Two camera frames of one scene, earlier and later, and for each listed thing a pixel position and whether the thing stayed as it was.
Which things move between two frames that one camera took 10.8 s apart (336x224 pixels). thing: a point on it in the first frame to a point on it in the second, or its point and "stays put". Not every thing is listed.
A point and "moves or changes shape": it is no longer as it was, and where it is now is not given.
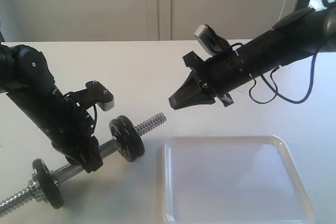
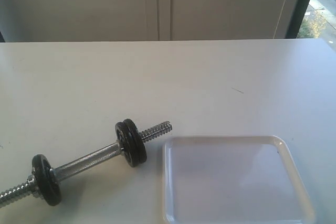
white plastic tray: (232, 179) stays put
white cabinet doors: (44, 7) stays put
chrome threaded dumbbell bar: (59, 176) to (81, 162)
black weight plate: (138, 140) moves or changes shape
